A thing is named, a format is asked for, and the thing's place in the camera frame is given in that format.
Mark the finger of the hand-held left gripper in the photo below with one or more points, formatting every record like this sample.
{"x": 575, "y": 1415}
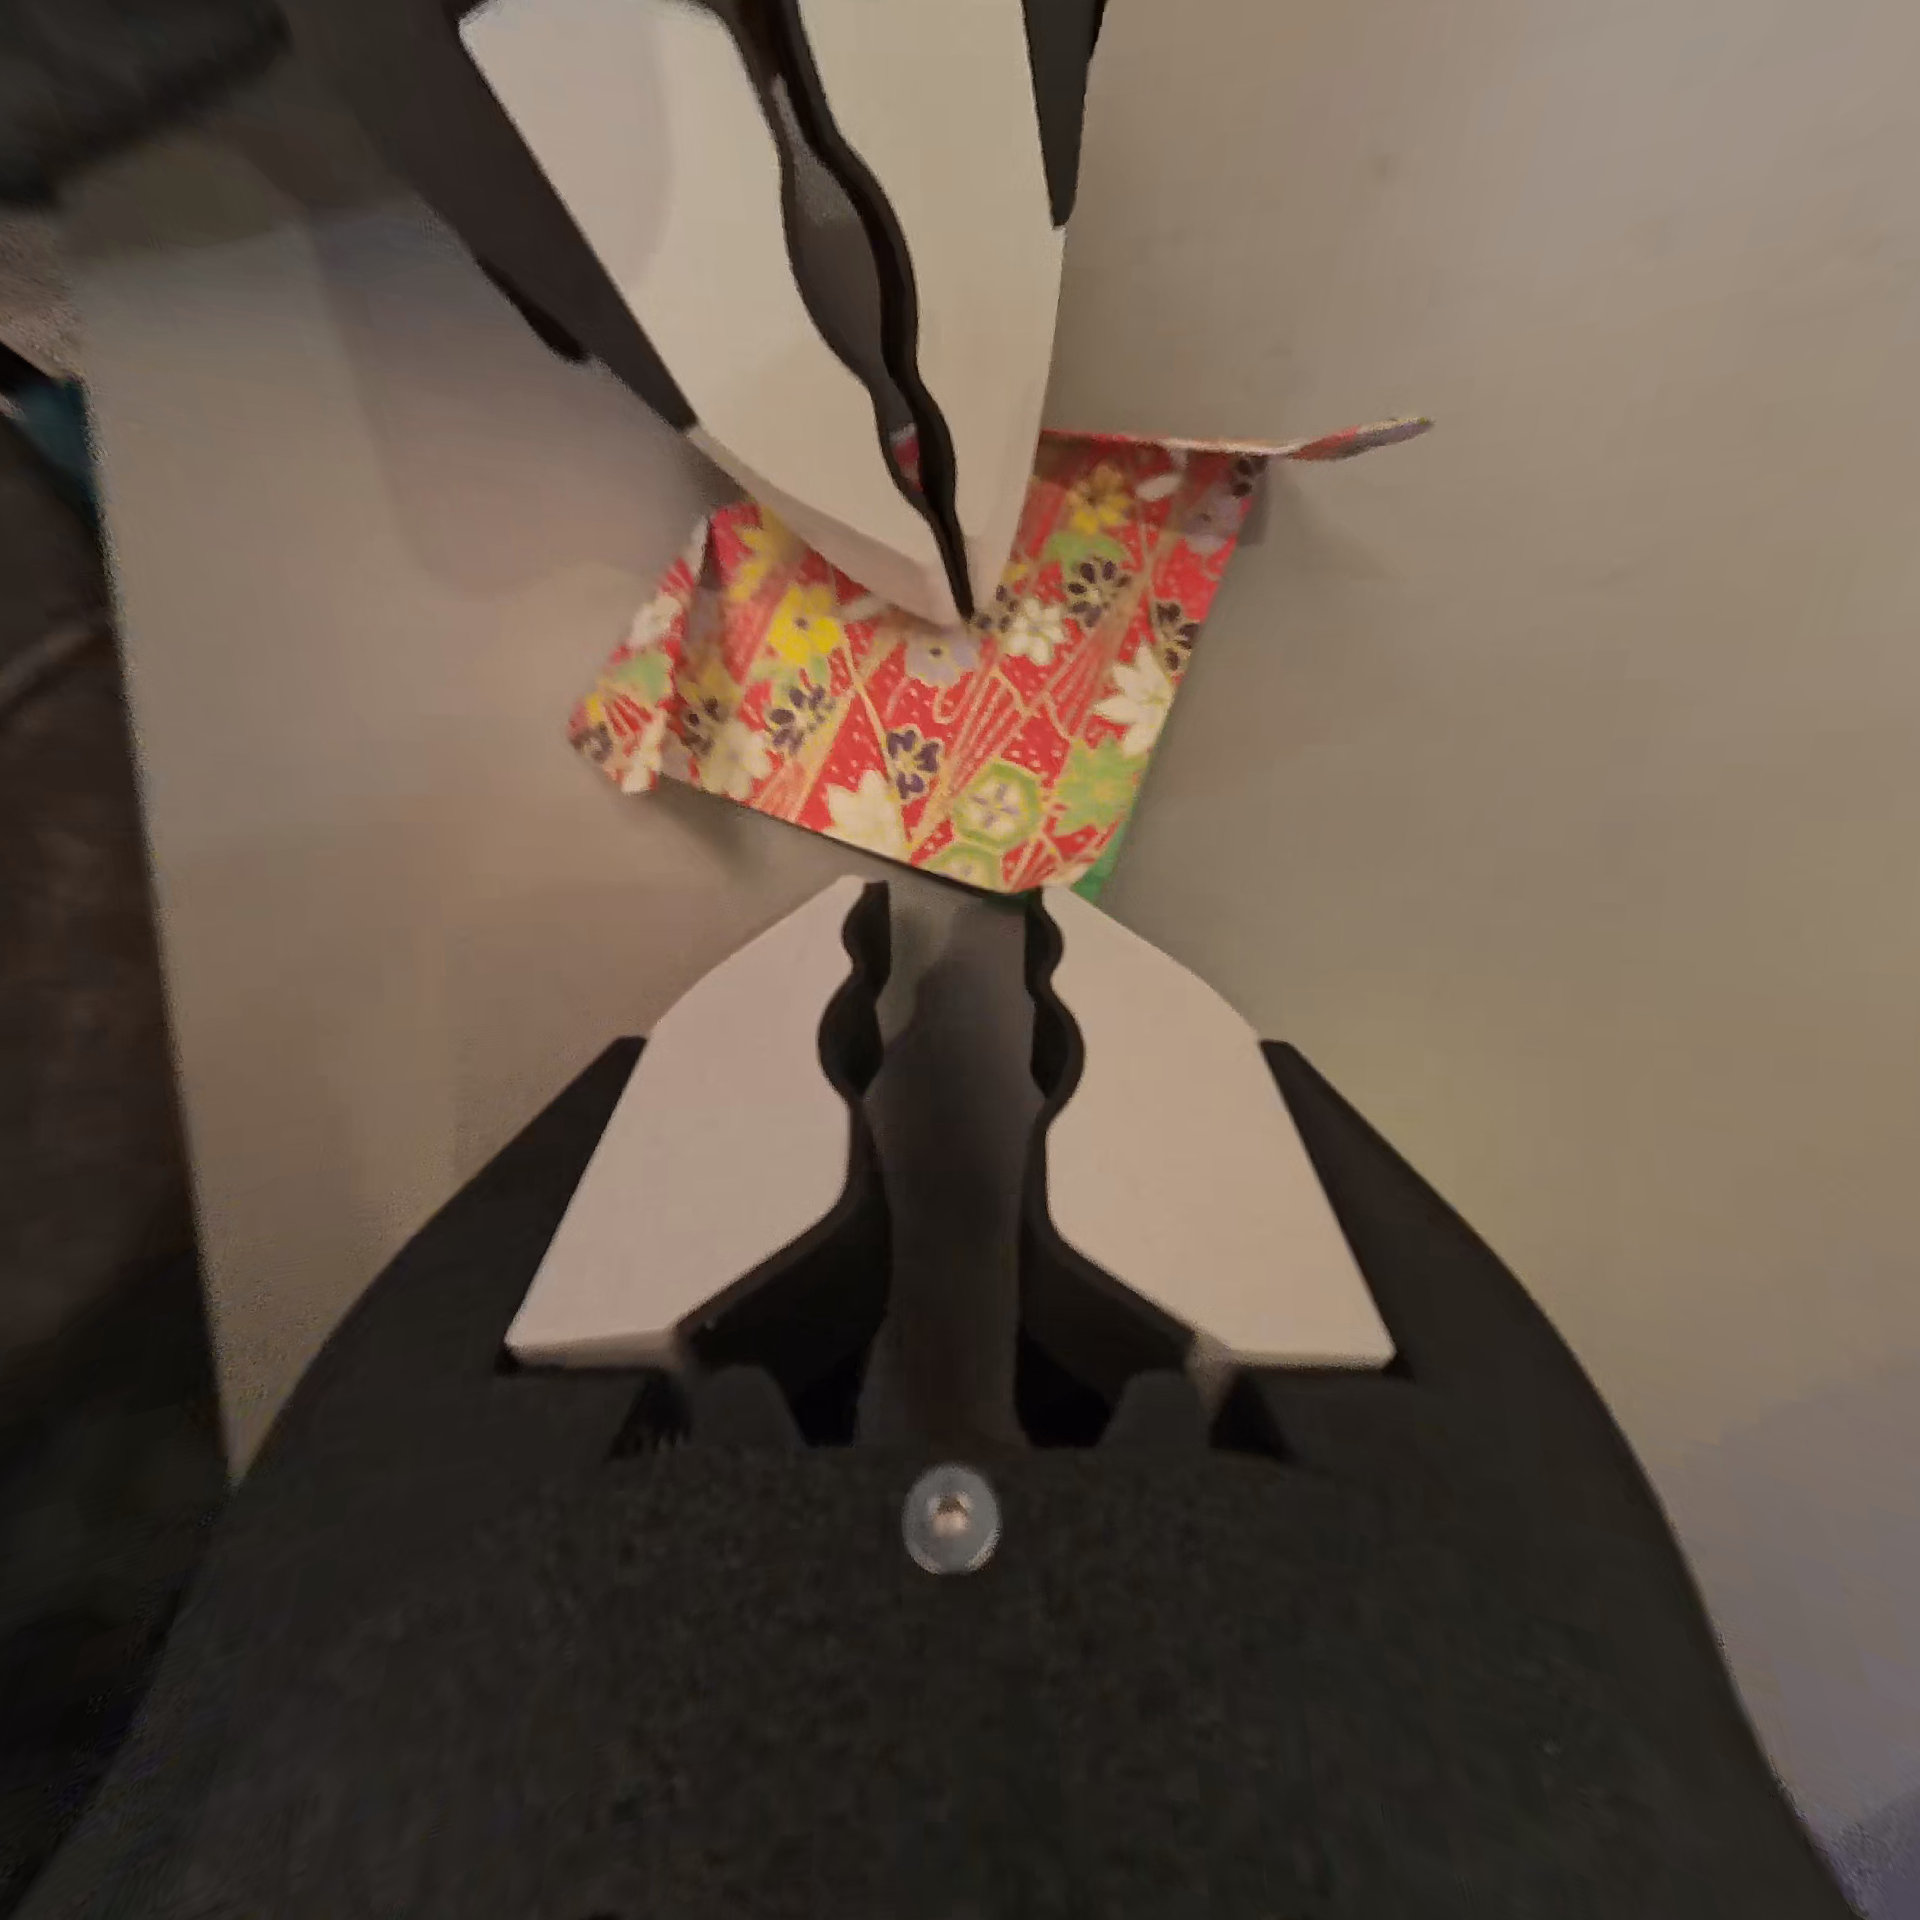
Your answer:
{"x": 691, "y": 270}
{"x": 975, "y": 227}

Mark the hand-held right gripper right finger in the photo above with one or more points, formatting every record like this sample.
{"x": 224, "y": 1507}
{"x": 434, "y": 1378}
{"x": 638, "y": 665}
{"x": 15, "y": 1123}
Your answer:
{"x": 1215, "y": 1185}

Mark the red floral green-backed origami paper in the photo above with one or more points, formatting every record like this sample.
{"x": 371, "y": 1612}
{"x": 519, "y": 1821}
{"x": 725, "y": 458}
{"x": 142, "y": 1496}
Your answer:
{"x": 960, "y": 705}

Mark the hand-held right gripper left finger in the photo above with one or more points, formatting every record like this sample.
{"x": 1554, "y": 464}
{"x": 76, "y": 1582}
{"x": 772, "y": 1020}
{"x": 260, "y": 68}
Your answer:
{"x": 691, "y": 1185}

